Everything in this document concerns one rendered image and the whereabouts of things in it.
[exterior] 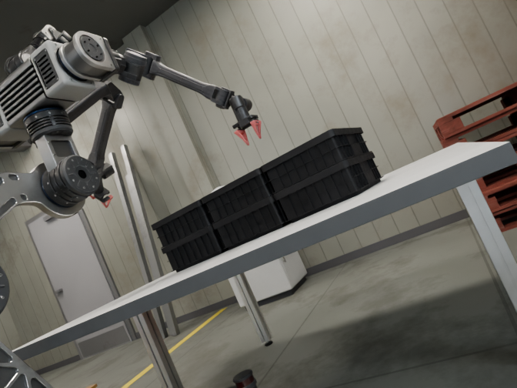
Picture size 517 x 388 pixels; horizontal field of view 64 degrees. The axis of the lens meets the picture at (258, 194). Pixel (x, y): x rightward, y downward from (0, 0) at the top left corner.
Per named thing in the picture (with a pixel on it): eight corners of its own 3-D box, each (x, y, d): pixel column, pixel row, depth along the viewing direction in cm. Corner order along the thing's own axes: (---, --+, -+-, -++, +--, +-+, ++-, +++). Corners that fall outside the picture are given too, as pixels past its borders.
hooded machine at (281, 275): (312, 276, 428) (263, 169, 436) (297, 293, 380) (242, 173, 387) (262, 295, 453) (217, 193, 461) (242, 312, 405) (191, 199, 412)
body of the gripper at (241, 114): (241, 129, 178) (234, 114, 178) (259, 118, 173) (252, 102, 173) (233, 130, 172) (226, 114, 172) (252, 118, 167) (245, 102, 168)
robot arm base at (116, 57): (99, 82, 136) (85, 50, 137) (116, 85, 143) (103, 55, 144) (117, 68, 132) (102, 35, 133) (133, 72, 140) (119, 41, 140)
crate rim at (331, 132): (334, 135, 132) (331, 128, 132) (261, 173, 146) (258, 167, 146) (364, 132, 166) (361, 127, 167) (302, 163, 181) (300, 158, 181)
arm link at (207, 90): (135, 74, 181) (143, 49, 178) (142, 75, 186) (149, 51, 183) (221, 111, 173) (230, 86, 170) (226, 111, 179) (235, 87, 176)
